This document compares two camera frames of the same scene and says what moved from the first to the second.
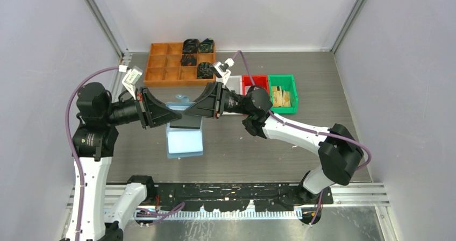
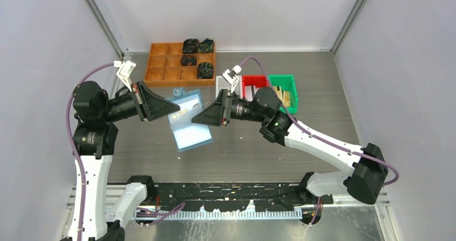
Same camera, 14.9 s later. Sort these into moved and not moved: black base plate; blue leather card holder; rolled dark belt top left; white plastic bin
Moved: blue leather card holder
Not moved: rolled dark belt top left; white plastic bin; black base plate
